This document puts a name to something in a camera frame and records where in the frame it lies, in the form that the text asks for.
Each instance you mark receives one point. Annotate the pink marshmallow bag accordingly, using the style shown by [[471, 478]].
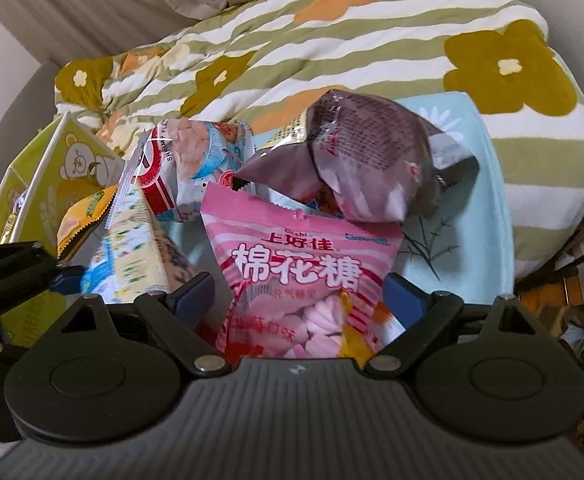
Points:
[[297, 240]]

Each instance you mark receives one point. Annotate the orange snack bag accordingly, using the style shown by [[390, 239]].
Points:
[[389, 322]]

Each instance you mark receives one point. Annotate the grey-purple snack bag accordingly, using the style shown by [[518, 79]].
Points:
[[372, 160]]

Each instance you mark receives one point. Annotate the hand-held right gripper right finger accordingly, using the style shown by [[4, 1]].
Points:
[[404, 301]]

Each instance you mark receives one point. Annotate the beige curtain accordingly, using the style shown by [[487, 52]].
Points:
[[122, 0]]

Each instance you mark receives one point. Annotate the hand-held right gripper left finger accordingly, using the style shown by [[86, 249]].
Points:
[[194, 296]]

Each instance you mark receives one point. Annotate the white patterned snack bag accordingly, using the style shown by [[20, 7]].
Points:
[[132, 230]]

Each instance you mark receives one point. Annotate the white and red cracker bag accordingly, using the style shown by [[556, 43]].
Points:
[[192, 160]]

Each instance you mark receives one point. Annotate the yellow-green cardboard box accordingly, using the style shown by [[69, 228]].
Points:
[[42, 180]]

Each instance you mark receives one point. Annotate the striped floral duvet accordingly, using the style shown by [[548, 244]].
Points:
[[372, 35]]

